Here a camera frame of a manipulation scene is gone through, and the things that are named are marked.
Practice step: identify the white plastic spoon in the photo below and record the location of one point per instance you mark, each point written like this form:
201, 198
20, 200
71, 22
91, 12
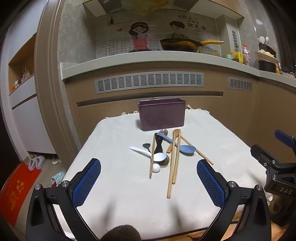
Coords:
141, 151

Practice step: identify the wooden board with food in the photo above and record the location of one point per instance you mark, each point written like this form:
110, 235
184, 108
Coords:
267, 54

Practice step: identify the small grey vent grille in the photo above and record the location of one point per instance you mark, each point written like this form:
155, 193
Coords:
240, 83

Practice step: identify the brown fuzzy microphone cover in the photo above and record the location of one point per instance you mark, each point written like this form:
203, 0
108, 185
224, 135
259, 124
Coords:
122, 234

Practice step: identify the purple slipper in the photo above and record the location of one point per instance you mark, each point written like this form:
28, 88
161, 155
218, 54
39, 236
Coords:
32, 164

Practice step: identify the teal cloth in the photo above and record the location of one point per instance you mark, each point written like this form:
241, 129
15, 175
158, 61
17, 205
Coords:
57, 178

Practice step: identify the red doormat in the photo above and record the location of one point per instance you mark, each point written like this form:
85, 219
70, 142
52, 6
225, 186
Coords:
16, 194

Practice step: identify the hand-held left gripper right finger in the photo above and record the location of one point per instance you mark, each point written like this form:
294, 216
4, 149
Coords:
211, 185

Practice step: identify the clear bottle red cap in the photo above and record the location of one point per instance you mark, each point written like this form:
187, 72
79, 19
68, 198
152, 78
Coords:
246, 54

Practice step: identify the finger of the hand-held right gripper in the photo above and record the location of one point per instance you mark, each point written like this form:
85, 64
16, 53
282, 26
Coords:
262, 153
284, 137

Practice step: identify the small metal spoon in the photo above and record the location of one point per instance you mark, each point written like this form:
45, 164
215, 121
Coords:
163, 131

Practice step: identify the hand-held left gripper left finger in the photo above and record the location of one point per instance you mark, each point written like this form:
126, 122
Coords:
86, 183

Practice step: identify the white kitchen utensils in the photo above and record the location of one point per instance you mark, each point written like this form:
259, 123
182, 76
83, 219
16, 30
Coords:
263, 40

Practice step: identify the teal cup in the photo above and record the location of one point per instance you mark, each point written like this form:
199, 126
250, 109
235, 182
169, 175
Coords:
229, 56

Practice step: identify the grey kitchen countertop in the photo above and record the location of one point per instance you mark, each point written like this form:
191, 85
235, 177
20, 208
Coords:
138, 62

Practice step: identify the wooden kitchen cabinet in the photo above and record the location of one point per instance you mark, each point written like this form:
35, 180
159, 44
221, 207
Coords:
104, 109

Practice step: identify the wooden spoon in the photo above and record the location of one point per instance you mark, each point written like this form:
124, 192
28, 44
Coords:
169, 149

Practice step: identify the black pot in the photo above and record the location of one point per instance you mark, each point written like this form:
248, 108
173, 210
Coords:
267, 66

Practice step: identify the blue plastic spoon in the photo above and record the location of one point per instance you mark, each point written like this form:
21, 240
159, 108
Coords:
187, 149

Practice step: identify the small white round spoon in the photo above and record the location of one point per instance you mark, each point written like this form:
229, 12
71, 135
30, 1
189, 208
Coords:
156, 168

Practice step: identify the yellow container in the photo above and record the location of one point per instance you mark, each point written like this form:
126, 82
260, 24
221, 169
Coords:
237, 57

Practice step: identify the purple plastic utensil holder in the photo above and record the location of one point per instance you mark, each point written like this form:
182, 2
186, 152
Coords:
161, 115

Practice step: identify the shelf clutter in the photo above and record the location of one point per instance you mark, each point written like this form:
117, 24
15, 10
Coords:
22, 78

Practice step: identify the white table cloth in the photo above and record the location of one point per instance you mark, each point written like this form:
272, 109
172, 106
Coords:
120, 185

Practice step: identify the long grey vent grille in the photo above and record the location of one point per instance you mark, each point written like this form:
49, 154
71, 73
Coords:
148, 82

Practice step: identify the wooden chopstick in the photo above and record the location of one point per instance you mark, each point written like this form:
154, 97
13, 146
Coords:
170, 183
151, 167
174, 177
205, 158

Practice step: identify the cartoon wall poster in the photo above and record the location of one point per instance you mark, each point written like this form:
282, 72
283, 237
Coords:
138, 39

